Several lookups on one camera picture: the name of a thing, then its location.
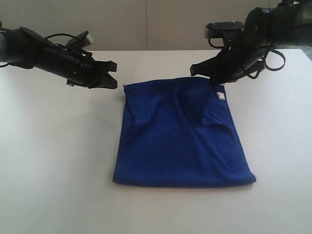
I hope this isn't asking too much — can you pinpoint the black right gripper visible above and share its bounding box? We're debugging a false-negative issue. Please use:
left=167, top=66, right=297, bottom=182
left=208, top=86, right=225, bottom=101
left=190, top=36, right=275, bottom=87

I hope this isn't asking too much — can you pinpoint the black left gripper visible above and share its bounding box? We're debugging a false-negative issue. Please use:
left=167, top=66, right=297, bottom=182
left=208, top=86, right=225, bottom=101
left=36, top=44, right=117, bottom=89

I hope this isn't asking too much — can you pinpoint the blue towel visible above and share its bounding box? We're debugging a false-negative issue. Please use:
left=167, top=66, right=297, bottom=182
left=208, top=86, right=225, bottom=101
left=113, top=77, right=256, bottom=188

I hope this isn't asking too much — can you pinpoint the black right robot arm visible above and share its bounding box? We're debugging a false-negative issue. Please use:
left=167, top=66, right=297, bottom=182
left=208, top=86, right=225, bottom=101
left=190, top=0, right=312, bottom=86

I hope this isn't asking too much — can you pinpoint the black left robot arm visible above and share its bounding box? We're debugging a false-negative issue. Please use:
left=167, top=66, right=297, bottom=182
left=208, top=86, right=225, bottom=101
left=0, top=27, right=117, bottom=89

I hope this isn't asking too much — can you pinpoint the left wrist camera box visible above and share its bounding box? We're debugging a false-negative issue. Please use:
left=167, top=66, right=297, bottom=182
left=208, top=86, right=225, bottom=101
left=66, top=31, right=93, bottom=49

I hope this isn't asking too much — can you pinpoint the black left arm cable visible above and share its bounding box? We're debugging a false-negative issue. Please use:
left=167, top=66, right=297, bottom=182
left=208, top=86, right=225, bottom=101
left=45, top=33, right=81, bottom=53

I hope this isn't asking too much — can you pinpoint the beige wall panel partition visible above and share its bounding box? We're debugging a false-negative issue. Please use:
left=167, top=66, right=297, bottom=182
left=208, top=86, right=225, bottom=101
left=0, top=0, right=278, bottom=50

